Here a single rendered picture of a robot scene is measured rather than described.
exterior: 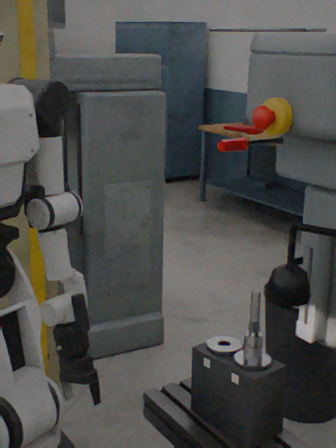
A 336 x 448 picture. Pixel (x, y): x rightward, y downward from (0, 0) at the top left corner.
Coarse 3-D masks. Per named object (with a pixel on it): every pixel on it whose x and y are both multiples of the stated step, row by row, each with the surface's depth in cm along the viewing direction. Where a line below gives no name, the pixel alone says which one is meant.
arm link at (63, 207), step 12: (48, 204) 162; (60, 204) 164; (72, 204) 168; (60, 216) 164; (72, 216) 168; (48, 228) 167; (60, 228) 169; (48, 240) 167; (60, 240) 168; (48, 252) 168; (60, 252) 169; (48, 264) 169; (60, 264) 169
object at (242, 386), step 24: (216, 336) 176; (192, 360) 174; (216, 360) 167; (240, 360) 164; (264, 360) 164; (192, 384) 176; (216, 384) 168; (240, 384) 161; (264, 384) 160; (192, 408) 177; (216, 408) 170; (240, 408) 163; (264, 408) 162; (240, 432) 164; (264, 432) 165
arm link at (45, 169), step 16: (48, 144) 162; (32, 160) 163; (48, 160) 163; (32, 176) 164; (48, 176) 164; (32, 192) 163; (48, 192) 164; (32, 208) 163; (48, 208) 161; (80, 208) 170; (32, 224) 164; (48, 224) 162
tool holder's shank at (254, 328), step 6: (252, 294) 159; (258, 294) 159; (252, 300) 160; (258, 300) 159; (252, 306) 160; (258, 306) 160; (252, 312) 161; (258, 312) 160; (252, 318) 161; (258, 318) 161; (252, 324) 161; (258, 324) 161; (252, 330) 161; (258, 330) 161
